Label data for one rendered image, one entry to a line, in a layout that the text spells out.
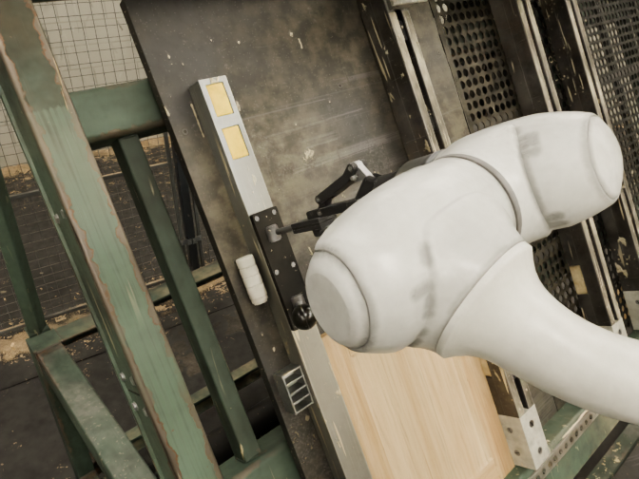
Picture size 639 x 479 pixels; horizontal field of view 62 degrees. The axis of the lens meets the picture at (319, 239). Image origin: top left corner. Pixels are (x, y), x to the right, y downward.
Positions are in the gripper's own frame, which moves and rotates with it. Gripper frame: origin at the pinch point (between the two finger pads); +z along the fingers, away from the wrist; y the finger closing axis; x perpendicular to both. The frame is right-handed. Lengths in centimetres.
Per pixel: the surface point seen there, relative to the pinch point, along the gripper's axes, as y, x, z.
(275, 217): -2.1, 1.5, 11.5
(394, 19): -29, 41, 9
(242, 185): -8.5, -1.7, 12.5
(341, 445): 37.8, -1.0, 12.4
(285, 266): 5.9, 0.1, 11.5
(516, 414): 56, 40, 10
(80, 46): -183, 128, 431
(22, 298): -1, -25, 116
